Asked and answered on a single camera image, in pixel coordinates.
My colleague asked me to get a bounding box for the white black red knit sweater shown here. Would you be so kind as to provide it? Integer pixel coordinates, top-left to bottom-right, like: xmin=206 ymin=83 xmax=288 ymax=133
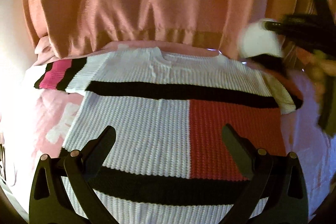
xmin=35 ymin=48 xmax=303 ymax=223

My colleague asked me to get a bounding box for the white sleeve cuff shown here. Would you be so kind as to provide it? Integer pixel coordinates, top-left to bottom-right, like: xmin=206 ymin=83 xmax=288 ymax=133
xmin=238 ymin=19 xmax=284 ymax=59

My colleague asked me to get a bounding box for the pink white plush blanket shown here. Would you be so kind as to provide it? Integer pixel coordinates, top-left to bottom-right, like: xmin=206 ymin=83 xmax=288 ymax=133
xmin=1 ymin=46 xmax=335 ymax=219

